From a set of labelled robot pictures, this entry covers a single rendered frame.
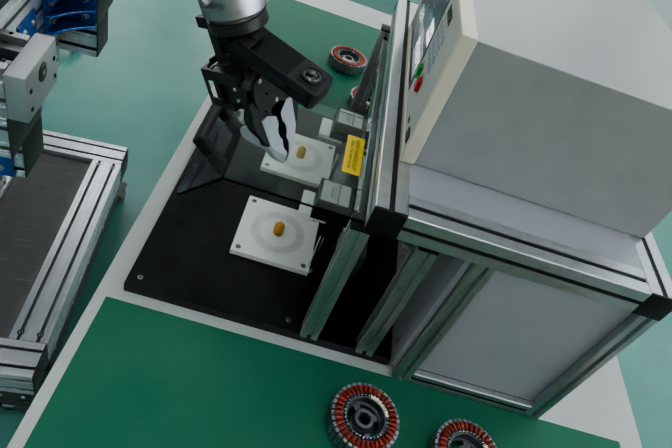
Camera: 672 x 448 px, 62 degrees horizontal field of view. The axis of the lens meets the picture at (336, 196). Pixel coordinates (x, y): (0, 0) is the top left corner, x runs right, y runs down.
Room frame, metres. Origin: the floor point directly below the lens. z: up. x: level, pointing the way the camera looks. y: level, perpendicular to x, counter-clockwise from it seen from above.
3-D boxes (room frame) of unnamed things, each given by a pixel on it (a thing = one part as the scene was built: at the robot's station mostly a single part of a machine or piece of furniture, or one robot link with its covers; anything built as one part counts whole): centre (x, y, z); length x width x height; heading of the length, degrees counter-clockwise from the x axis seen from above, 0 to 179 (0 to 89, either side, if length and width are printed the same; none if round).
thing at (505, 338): (0.59, -0.35, 0.91); 0.28 x 0.03 x 0.32; 98
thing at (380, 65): (0.87, -0.01, 1.03); 0.62 x 0.01 x 0.03; 8
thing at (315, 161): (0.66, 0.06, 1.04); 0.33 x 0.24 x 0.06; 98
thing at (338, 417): (0.45, -0.18, 0.77); 0.11 x 0.11 x 0.04
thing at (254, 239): (0.74, 0.08, 0.78); 0.15 x 0.15 x 0.01; 8
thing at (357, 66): (1.50, 0.12, 0.77); 0.11 x 0.11 x 0.04
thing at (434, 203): (0.90, -0.22, 1.09); 0.68 x 0.44 x 0.05; 8
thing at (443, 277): (0.90, -0.16, 0.92); 0.66 x 0.01 x 0.30; 8
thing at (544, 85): (0.89, -0.23, 1.22); 0.44 x 0.39 x 0.20; 8
